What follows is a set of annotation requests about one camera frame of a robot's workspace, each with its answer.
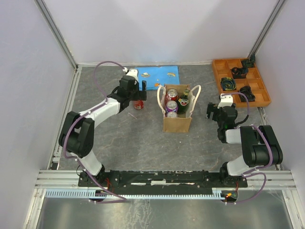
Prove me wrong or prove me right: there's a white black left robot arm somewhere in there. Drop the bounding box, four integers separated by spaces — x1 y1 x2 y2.
59 75 147 186

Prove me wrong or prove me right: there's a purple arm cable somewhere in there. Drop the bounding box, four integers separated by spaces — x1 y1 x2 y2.
64 61 127 204
223 92 274 206

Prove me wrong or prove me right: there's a red cola can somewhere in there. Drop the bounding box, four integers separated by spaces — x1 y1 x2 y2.
165 89 178 103

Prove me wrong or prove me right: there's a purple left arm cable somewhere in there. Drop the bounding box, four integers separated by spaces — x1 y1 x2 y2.
64 61 127 204

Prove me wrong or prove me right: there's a blue-yellow rolled sock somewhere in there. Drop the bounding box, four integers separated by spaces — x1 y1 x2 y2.
220 77 236 91

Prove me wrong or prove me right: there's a dark rolled sock back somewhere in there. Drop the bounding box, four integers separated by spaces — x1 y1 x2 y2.
241 59 255 68

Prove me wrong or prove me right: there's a burlap canvas tote bag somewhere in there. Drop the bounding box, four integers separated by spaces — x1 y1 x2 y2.
157 84 202 133

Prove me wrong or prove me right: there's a black rolled sock front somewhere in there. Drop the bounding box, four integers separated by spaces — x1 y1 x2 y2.
239 85 255 102

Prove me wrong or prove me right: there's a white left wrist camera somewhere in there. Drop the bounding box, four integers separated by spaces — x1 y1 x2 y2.
122 67 139 81

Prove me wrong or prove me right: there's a black rolled sock middle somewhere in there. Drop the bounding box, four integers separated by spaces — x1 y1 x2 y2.
231 67 248 79

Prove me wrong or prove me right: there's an aluminium frame rail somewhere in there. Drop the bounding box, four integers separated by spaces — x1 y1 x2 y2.
35 170 296 190

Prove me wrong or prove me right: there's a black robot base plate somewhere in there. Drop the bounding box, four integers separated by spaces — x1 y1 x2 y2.
78 169 249 194

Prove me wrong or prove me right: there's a red soda can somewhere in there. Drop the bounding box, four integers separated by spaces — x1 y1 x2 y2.
133 100 144 110

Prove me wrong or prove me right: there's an orange wooden compartment tray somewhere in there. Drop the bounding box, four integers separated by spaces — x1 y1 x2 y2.
212 58 271 107

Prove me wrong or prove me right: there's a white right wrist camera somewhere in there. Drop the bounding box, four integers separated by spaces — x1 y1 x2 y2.
217 94 234 109

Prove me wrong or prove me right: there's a green glass bottle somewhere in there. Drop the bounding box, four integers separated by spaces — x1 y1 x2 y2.
177 89 190 115

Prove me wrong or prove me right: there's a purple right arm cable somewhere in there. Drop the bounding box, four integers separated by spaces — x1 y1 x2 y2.
223 92 274 206

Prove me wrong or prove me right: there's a light blue cable duct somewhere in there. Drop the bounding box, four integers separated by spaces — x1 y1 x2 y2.
44 187 226 198

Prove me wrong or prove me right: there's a dark sock in corner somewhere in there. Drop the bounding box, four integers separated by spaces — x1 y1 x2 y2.
249 54 255 63

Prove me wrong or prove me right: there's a blue space-print cloth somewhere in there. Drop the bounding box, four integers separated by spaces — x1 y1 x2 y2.
136 66 180 91

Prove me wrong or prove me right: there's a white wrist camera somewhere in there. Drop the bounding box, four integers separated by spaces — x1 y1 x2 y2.
122 67 139 81
217 94 234 109

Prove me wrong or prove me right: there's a purple soda can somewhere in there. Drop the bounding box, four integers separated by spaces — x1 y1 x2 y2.
165 100 178 113

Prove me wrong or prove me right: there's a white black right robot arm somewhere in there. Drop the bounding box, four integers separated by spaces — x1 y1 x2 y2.
206 103 283 187

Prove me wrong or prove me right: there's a black rolled sock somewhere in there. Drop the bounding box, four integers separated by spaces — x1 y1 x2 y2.
231 67 248 79
239 85 255 102

